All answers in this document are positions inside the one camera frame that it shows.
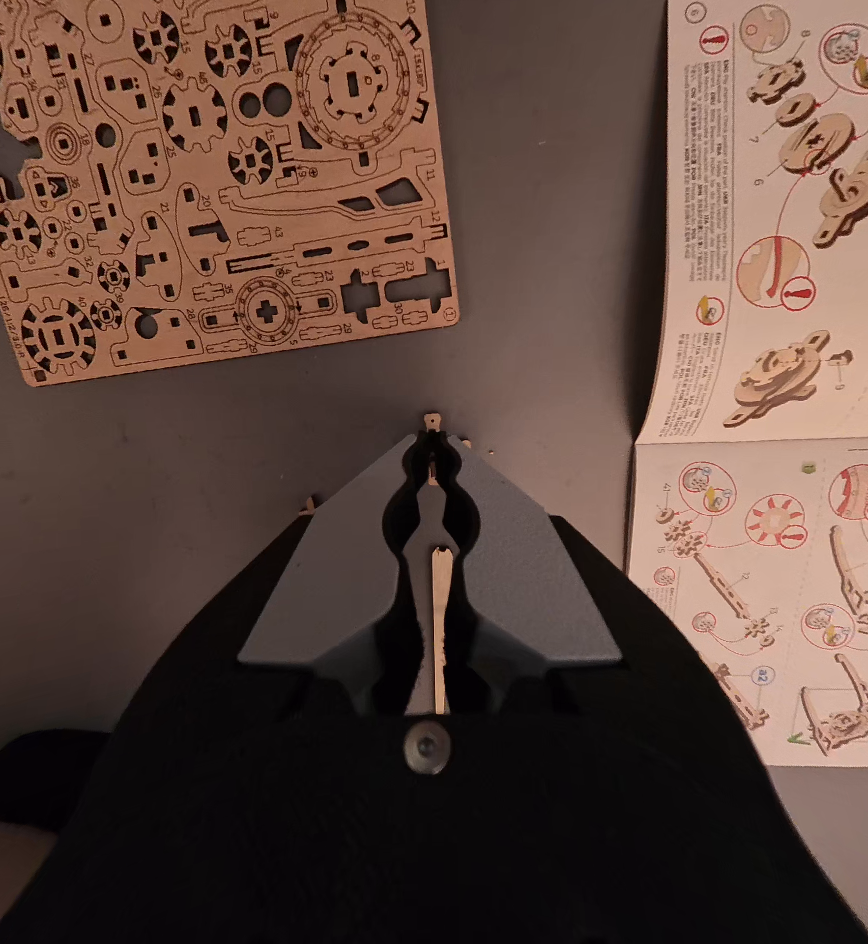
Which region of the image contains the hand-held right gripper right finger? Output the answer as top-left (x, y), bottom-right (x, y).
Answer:
top-left (437, 434), bottom-right (624, 715)

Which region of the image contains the printed instruction booklet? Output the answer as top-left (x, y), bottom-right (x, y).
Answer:
top-left (626, 0), bottom-right (868, 769)

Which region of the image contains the wooden model parts sheet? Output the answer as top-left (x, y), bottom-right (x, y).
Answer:
top-left (0, 0), bottom-right (461, 388)

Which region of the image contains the tapered wooden stick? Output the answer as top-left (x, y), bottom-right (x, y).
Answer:
top-left (406, 546), bottom-right (456, 715)

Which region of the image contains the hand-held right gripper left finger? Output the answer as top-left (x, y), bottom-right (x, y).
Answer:
top-left (236, 432), bottom-right (436, 715)

